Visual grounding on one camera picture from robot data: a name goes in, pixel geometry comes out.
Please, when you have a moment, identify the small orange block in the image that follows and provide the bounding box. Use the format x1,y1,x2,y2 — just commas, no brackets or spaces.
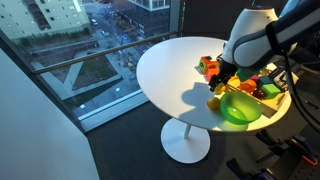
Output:
206,68,219,81

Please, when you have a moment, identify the wooden tray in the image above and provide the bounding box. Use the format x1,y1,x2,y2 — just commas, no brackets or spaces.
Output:
226,64,291,118

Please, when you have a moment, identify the teal block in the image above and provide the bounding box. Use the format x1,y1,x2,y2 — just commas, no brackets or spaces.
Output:
258,76,273,86

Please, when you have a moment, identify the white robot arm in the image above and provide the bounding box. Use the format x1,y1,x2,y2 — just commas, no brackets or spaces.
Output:
209,0,320,91

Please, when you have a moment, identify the window handrail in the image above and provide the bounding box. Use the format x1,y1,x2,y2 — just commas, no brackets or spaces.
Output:
32,31,177,75

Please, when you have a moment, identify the orange black clamp lower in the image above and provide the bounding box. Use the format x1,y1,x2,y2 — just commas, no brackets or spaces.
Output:
226,158,276,180

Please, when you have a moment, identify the yellow toy lemon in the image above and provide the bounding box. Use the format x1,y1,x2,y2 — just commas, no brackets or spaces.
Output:
214,83,226,95

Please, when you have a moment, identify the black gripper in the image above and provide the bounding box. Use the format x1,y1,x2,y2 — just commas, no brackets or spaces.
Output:
209,57,238,92

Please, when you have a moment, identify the white round table base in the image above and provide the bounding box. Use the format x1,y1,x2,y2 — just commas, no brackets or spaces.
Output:
161,118,211,164

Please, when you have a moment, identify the green plastic bowl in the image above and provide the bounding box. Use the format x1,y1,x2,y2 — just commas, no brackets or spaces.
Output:
220,91,262,125

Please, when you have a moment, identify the toy banana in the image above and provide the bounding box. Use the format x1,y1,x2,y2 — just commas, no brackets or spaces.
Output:
228,76,240,87

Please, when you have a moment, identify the orange black clamp upper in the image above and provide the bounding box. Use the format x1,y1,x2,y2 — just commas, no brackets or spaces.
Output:
289,135,318,166

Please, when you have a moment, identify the green block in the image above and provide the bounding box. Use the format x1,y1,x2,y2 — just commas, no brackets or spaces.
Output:
261,84,280,99

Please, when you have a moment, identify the yellow orange toy fruit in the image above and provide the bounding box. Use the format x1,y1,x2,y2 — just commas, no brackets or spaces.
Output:
207,97,220,110

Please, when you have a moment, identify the toy orange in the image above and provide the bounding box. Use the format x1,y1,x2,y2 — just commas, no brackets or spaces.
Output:
239,79,257,93

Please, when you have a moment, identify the orange black clamp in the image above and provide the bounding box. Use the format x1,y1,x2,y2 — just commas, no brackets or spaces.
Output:
226,158,276,180
289,135,318,166

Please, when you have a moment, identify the dark plum toy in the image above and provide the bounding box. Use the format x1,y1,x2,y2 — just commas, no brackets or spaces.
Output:
253,89,267,99

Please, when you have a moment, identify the black hanging cable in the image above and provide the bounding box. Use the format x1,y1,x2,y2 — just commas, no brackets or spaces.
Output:
283,49,320,134

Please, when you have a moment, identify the orange green red cube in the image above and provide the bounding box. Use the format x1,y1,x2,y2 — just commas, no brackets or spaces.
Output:
198,56,219,74

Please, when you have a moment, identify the magenta block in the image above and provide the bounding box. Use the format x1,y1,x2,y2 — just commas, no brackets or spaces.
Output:
250,75,259,83

